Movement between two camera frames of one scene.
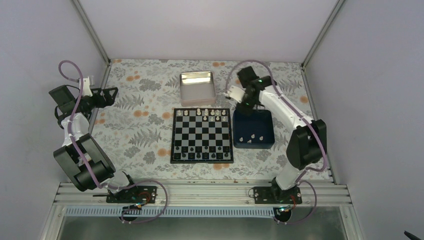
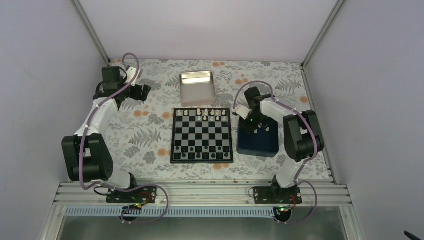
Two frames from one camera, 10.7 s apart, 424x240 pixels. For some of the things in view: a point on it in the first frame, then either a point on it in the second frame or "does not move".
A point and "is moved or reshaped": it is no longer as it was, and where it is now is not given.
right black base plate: (274, 195) does not move
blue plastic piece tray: (254, 131) is moved or reshaped
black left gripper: (108, 101) -> (136, 95)
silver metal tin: (197, 88) does not move
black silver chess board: (201, 135) does not move
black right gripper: (238, 107) -> (248, 128)
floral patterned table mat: (135, 127) does not move
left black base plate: (133, 194) does not move
